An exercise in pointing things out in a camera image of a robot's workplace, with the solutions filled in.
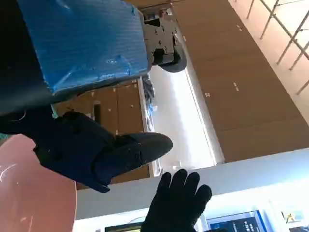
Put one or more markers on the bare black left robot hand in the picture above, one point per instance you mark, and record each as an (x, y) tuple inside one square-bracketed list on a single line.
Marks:
[(84, 43)]

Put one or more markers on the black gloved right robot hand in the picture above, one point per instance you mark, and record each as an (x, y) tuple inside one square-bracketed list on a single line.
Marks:
[(176, 205)]

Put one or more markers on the pink bowl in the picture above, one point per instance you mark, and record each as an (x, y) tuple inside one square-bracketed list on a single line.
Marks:
[(36, 193)]

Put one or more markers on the blue framed poster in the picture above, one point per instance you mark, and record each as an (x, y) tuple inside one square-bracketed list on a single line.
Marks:
[(237, 223)]

